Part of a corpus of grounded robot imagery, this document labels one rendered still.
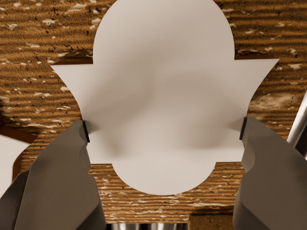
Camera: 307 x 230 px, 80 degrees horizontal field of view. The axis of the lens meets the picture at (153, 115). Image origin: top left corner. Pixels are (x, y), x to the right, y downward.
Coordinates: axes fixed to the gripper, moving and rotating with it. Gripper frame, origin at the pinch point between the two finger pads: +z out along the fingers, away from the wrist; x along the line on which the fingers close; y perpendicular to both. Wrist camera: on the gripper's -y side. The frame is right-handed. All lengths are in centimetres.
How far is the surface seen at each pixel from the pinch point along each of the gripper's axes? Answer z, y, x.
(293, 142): 2.2, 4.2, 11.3
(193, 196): 0.5, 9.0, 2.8
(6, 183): -0.6, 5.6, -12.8
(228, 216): 0.1, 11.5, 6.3
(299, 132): 2.3, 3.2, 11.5
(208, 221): -0.4, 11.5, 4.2
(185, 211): 0.4, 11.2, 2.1
